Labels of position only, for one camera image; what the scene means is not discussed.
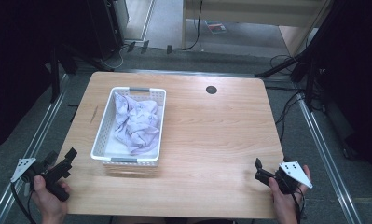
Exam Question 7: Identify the metal floor rail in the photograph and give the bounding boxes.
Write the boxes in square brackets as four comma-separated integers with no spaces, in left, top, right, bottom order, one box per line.
[0,74,70,224]
[297,92,364,224]

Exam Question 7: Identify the black metal stand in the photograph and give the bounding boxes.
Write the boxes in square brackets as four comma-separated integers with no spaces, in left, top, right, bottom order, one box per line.
[48,46,79,105]

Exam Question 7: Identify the black hanging cable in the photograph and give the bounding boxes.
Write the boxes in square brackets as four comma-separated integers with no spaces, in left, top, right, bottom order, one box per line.
[182,0,204,51]

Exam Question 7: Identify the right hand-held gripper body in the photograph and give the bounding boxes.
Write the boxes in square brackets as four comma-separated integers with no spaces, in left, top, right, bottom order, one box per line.
[254,161,314,196]

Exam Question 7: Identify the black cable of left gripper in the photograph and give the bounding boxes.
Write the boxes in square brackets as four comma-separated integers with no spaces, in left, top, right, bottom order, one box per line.
[9,182,37,224]

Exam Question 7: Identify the person's left hand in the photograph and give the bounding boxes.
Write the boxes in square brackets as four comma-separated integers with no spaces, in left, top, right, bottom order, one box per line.
[30,175,72,224]

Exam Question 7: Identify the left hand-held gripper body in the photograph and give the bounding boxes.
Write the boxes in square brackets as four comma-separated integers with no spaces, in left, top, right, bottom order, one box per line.
[10,157,74,202]

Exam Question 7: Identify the white perforated plastic basket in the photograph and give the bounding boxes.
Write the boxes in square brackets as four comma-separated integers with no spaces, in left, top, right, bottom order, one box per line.
[90,86,168,168]

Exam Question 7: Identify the black cabinet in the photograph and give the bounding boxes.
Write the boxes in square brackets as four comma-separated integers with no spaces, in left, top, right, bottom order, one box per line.
[86,0,125,61]

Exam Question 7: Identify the black tripod stand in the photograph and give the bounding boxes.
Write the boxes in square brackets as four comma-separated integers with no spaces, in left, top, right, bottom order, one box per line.
[254,50,320,112]

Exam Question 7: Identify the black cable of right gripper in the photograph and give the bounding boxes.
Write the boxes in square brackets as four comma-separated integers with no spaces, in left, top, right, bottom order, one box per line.
[290,186,307,224]

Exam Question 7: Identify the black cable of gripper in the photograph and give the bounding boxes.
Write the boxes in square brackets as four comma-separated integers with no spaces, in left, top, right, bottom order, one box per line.
[9,182,37,224]
[290,186,307,224]

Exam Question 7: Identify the black curtain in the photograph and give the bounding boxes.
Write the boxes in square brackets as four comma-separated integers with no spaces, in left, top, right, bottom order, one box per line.
[0,0,91,154]
[298,0,372,171]

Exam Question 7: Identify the lilac cloth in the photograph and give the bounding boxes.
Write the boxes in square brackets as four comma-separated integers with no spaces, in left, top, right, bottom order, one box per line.
[113,91,161,156]

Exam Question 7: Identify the light wooden furniture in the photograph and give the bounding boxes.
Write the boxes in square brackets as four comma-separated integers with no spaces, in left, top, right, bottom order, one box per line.
[181,0,333,58]

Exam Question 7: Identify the colourful booklet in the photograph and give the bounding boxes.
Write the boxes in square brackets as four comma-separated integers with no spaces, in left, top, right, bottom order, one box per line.
[204,20,228,35]

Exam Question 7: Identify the person's right hand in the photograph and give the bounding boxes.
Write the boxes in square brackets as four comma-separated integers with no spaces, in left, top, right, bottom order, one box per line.
[268,164,312,224]

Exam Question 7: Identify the black floor cables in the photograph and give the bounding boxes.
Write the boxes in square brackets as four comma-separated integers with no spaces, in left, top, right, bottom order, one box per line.
[269,54,306,143]

